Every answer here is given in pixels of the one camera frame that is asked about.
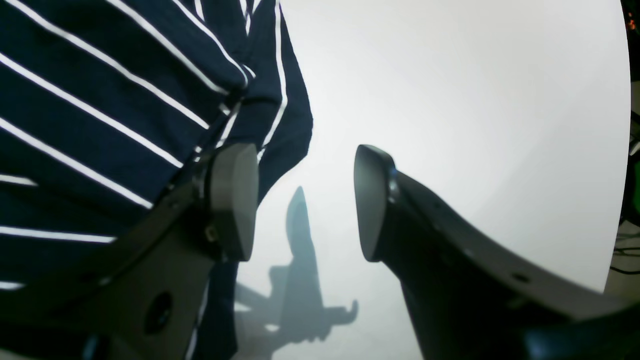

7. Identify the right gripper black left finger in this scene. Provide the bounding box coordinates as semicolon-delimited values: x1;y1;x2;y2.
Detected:
1;143;259;360

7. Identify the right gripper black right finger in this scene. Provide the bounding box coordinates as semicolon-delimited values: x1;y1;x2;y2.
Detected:
353;145;640;360

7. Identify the navy white striped T-shirt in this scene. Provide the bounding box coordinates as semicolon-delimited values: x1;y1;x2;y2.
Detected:
0;0;314;360

